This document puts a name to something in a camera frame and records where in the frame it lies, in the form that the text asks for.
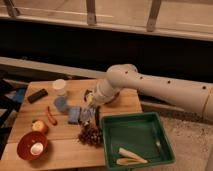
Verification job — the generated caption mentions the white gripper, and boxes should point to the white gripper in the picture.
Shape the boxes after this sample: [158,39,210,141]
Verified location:
[89,83,115,107]

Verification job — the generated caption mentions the light blue towel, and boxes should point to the light blue towel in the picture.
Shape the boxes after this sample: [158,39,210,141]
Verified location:
[80,106,96,124]

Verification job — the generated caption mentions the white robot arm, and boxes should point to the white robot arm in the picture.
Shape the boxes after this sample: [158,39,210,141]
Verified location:
[90,64,213,122]

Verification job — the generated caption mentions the purple bowl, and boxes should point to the purple bowl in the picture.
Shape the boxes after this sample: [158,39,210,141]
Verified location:
[108,92,120,103]

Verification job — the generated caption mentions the red bowl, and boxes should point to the red bowl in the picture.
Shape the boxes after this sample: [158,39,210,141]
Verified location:
[17,131,48,161]

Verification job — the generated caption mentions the small black clip upper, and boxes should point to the small black clip upper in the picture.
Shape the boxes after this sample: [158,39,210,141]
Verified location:
[84,89,93,101]

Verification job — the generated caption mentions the dark knife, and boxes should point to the dark knife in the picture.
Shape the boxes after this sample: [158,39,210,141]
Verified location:
[95,107,100,127]

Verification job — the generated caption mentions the blue sponge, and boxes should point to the blue sponge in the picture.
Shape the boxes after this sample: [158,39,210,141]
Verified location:
[68,106,81,124]

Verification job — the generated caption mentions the brown pine cone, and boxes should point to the brown pine cone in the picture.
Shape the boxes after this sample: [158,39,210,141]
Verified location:
[78,125,103,148]

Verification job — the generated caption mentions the white plastic cup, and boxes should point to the white plastic cup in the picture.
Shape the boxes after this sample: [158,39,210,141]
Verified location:
[52,79,67,96]

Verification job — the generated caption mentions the green plastic tray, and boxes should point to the green plastic tray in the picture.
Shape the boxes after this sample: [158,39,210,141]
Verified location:
[102,112,175,171]

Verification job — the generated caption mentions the red chili pepper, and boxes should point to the red chili pepper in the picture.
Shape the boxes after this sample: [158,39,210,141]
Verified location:
[46,106,57,125]

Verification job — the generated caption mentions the black rectangular remote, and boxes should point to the black rectangular remote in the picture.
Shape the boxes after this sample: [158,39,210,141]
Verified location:
[27,89,48,103]

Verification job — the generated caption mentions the lower corn husk piece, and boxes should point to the lower corn husk piece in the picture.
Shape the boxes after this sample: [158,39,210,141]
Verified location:
[116,158,140,166]

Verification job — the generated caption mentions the red yellow apple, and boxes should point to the red yellow apple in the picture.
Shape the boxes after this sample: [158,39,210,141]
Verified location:
[31,120,48,134]

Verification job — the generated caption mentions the white egg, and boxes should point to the white egg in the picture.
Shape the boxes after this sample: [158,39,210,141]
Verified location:
[30,142,44,155]

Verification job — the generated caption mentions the black chair frame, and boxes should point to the black chair frame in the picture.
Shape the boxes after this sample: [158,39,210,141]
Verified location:
[0,79,26,158]

